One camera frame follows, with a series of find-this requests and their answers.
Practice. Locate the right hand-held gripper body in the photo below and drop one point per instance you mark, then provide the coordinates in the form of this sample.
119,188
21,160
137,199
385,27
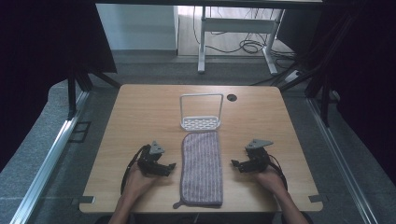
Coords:
258,157

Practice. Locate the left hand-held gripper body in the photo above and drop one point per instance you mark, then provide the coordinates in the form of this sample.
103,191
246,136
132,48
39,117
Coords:
150,161

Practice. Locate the person's left hand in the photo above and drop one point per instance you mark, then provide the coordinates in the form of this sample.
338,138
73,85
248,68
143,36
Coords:
138,183

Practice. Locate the person's right hand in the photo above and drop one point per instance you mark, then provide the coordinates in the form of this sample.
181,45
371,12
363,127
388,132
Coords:
271,182

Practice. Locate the purple striped cloth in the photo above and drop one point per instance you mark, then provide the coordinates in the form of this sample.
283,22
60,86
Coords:
202,169

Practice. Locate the white power strip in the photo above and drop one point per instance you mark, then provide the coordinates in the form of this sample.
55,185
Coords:
292,76

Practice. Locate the black metal stand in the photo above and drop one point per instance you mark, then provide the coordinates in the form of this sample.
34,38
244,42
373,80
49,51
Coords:
72,93
325,93

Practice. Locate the white metal stand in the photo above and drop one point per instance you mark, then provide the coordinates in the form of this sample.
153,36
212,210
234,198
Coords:
250,46

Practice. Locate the dark curtain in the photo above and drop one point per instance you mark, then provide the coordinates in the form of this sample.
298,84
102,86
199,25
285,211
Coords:
367,77
37,56

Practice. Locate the black floor bracket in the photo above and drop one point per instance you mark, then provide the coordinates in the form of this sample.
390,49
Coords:
80,132

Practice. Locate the aluminium floor rail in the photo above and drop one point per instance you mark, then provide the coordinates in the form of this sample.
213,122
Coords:
339,155
46,161

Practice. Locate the white metal desk frame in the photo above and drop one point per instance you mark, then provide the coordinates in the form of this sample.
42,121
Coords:
238,25

